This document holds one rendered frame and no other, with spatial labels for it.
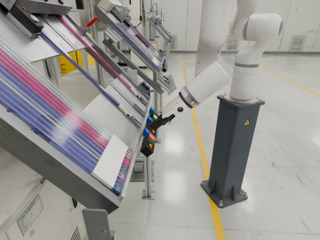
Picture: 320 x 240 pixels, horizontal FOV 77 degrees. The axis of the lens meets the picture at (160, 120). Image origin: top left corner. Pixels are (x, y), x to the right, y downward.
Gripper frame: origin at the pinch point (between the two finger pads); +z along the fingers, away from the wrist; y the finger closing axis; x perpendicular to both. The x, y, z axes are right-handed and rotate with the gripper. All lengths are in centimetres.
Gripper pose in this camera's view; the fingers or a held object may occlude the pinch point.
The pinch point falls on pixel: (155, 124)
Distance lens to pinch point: 77.4
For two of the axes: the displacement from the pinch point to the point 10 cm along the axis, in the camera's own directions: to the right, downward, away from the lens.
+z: -7.3, 5.9, 3.4
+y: 0.6, -4.4, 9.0
